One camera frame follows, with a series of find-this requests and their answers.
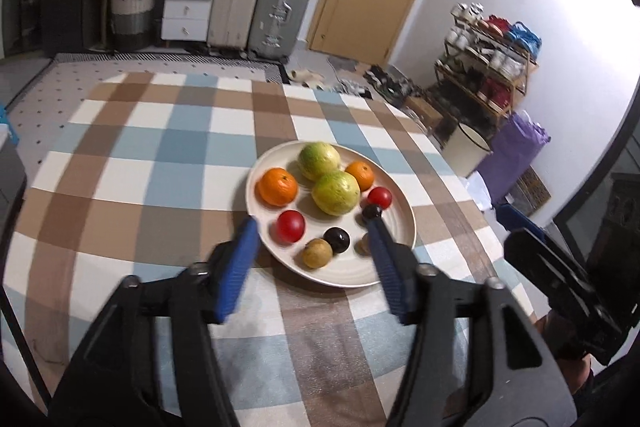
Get red tomato front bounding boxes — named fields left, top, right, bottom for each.
left=367, top=186, right=394, bottom=210

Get red tomato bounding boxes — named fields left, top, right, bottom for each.
left=276, top=210, right=306, bottom=244
left=367, top=186, right=394, bottom=210

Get dark plum back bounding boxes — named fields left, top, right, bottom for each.
left=361, top=204, right=382, bottom=222

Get dark plum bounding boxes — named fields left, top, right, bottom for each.
left=323, top=227, right=350, bottom=256
left=361, top=204, right=382, bottom=222

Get brown longan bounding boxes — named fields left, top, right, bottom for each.
left=359, top=234, right=371, bottom=255
left=302, top=239, right=333, bottom=270

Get orange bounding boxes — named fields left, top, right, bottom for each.
left=345, top=160, right=375, bottom=193

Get green guava fruit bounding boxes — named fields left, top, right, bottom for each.
left=311, top=170, right=360, bottom=217

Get yellow guava fruit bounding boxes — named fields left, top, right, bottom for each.
left=297, top=142, right=341, bottom=181

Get red tomato back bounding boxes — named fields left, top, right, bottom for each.
left=276, top=210, right=306, bottom=244

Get orange tangerine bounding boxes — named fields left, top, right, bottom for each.
left=256, top=168, right=298, bottom=208

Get person's right hand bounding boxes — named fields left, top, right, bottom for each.
left=535, top=310, right=592, bottom=395

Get white bucket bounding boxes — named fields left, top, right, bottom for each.
left=442, top=122, right=491, bottom=178

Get purple bag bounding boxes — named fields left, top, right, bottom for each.
left=476, top=110, right=551, bottom=204

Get wooden shoe rack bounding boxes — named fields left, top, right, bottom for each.
left=434, top=2, right=542, bottom=124

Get cream round plate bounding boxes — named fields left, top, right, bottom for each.
left=244, top=140, right=418, bottom=290

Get checkered tablecloth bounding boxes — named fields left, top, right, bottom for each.
left=4, top=72, right=529, bottom=426

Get dotted floor rug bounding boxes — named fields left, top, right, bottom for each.
left=1, top=50, right=283, bottom=179

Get silver suitcase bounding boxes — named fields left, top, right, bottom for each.
left=247, top=0, right=309, bottom=63

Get woven laundry basket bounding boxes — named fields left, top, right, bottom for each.
left=111, top=0, right=155, bottom=52

